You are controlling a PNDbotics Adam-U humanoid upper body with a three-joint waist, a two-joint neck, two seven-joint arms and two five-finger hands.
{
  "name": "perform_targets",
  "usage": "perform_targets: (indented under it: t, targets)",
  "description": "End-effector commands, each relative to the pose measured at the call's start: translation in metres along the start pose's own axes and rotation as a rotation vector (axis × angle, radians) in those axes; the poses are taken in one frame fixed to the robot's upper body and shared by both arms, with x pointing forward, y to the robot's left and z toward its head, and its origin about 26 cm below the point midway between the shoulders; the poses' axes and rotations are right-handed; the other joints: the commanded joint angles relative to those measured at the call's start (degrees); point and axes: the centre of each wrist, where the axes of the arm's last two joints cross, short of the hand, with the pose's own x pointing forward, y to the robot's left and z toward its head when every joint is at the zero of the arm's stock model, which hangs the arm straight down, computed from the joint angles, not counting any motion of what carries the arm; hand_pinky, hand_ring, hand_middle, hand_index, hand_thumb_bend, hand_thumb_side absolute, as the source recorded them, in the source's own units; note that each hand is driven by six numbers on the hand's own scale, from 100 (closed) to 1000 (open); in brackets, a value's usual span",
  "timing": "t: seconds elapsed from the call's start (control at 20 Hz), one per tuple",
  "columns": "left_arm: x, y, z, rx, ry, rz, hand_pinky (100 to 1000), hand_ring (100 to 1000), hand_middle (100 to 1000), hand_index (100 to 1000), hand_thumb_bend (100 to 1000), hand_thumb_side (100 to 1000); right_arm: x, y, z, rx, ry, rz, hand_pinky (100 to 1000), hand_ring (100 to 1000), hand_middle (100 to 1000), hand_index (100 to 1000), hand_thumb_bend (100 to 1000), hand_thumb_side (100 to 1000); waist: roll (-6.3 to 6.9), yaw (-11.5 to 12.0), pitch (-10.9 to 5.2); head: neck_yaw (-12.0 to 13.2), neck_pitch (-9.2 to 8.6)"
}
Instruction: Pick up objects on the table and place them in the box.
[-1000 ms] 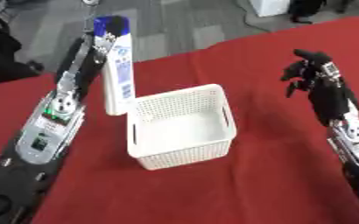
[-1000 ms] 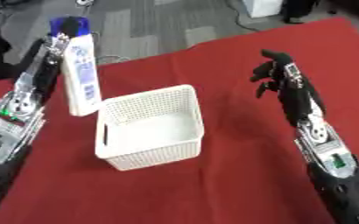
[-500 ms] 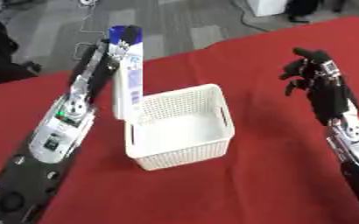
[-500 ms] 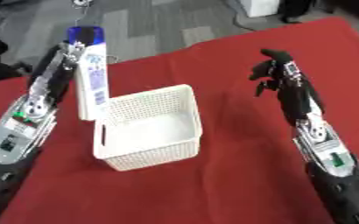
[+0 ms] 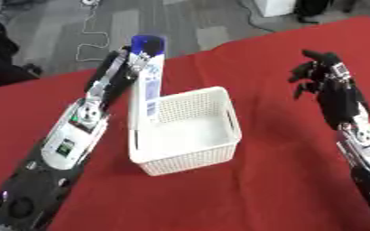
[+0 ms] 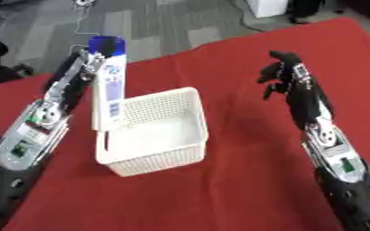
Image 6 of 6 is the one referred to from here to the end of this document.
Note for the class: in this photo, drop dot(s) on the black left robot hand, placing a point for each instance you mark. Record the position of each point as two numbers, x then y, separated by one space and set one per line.
71 78

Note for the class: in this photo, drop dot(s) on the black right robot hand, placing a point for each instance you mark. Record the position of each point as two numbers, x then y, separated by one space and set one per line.
297 94

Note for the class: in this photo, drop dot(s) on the white bottle with blue cap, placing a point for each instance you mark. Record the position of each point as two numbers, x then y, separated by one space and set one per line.
108 90

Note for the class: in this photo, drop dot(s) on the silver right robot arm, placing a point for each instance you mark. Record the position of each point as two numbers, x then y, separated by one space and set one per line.
346 168

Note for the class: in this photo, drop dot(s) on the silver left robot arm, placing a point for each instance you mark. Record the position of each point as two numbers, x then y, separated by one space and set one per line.
25 156

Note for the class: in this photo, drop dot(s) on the white box on floor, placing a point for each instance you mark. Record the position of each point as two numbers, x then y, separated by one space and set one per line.
267 7

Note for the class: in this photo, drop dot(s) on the white perforated plastic basket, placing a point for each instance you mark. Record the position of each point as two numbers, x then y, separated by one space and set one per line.
154 132

